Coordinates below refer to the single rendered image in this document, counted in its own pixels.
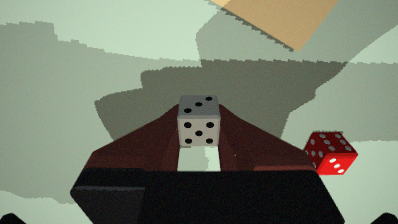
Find red die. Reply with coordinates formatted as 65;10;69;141
303;132;358;175

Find tan mat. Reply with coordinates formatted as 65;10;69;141
211;0;338;52

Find white die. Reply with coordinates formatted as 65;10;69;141
177;95;221;146

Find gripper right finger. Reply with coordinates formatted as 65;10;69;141
218;104;317;172

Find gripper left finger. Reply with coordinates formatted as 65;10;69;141
83;104;180;171

